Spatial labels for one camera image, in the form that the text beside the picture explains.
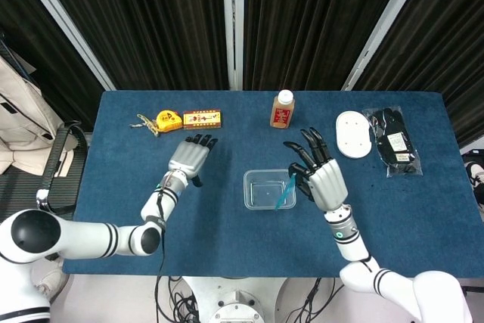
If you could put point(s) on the brown bottle white cap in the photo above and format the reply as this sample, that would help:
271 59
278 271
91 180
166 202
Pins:
281 113

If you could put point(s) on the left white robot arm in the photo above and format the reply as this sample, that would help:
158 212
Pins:
83 238

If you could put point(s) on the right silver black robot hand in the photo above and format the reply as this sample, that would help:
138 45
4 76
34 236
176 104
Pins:
329 183

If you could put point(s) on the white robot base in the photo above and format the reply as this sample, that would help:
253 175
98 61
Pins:
234 300

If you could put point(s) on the black mesh chair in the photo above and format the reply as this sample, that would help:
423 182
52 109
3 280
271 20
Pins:
19 190

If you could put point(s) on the black gloves in plastic bag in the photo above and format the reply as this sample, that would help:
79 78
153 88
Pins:
395 141

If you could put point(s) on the yellow tape measure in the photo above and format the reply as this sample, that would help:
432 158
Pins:
169 121

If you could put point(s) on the black pleated curtain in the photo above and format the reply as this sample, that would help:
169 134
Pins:
310 24
446 47
151 24
22 35

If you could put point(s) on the white shoe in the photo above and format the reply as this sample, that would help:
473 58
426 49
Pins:
49 285

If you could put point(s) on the white frame bar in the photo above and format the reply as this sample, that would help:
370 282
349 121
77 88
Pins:
233 24
385 24
64 22

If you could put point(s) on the red yellow patterned box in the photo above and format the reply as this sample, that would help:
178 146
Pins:
202 120

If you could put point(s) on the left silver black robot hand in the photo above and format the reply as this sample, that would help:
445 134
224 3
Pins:
187 156

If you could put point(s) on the beige jacket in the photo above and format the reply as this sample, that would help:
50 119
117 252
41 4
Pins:
22 122

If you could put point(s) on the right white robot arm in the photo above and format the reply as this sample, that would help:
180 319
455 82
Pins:
351 243

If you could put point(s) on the black white sneaker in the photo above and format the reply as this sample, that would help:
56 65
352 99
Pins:
477 177

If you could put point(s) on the black floor object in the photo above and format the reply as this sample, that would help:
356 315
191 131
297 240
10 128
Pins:
472 289

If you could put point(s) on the white oval plate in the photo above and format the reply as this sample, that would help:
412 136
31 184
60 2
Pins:
353 135

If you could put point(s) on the blue table mat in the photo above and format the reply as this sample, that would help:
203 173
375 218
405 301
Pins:
234 247

